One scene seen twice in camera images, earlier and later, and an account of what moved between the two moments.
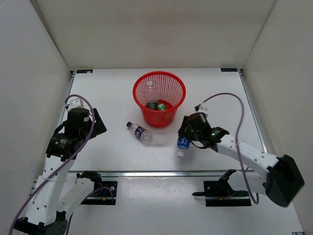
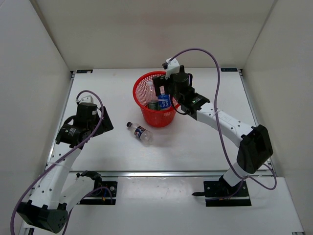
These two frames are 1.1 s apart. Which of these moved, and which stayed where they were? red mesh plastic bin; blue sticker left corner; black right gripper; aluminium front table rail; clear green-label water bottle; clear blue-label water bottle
Moved: clear blue-label water bottle; black right gripper
Stayed: aluminium front table rail; blue sticker left corner; clear green-label water bottle; red mesh plastic bin
